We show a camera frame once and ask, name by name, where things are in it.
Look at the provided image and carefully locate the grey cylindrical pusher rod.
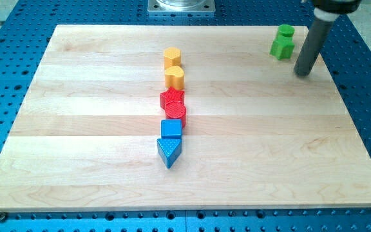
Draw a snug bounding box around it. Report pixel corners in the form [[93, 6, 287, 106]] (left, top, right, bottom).
[[294, 8, 339, 77]]

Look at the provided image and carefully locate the green cylinder block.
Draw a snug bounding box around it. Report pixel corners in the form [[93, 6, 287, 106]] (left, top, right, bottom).
[[276, 24, 295, 39]]

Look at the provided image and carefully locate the black robot arm end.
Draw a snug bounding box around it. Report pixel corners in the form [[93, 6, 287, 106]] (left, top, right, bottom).
[[312, 0, 362, 14]]

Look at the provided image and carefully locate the yellow hexagon block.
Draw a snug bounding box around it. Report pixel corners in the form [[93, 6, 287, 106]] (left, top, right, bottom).
[[163, 47, 181, 70]]

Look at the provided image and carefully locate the blue triangle block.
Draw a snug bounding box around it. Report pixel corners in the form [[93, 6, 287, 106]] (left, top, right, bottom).
[[157, 139, 182, 169]]

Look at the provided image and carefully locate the blue cube block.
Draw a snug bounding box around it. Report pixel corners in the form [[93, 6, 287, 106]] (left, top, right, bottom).
[[160, 119, 182, 139]]

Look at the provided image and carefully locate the blue perforated metal table plate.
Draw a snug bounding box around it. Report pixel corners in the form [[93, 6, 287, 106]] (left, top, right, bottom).
[[0, 1, 371, 231]]

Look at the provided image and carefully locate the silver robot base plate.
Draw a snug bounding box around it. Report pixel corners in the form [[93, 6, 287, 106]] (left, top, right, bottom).
[[147, 0, 216, 15]]

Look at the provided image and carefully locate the yellow heart block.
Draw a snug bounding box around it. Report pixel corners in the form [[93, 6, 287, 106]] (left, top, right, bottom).
[[164, 66, 185, 90]]

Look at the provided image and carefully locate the red star block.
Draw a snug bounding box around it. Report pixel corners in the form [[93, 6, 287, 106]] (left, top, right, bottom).
[[160, 87, 185, 110]]

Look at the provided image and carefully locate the light wooden board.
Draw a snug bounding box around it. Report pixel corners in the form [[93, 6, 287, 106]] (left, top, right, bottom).
[[0, 25, 371, 212]]

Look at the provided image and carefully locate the red cylinder block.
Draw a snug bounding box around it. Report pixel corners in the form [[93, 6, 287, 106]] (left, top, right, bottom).
[[165, 102, 187, 128]]

